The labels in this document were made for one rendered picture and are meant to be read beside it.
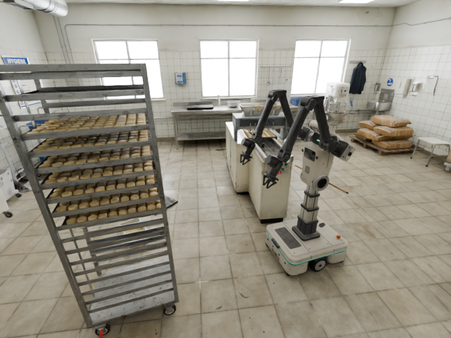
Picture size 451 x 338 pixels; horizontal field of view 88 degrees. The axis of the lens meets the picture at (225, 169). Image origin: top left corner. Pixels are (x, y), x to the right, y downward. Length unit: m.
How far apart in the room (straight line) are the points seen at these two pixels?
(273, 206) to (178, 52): 4.35
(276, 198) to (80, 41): 5.35
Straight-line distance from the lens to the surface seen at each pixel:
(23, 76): 1.42
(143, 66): 1.29
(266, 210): 2.87
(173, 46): 6.07
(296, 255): 2.28
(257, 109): 3.14
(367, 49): 7.42
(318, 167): 2.06
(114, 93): 1.34
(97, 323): 2.18
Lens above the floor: 1.81
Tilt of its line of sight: 24 degrees down
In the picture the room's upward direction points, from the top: 1 degrees counter-clockwise
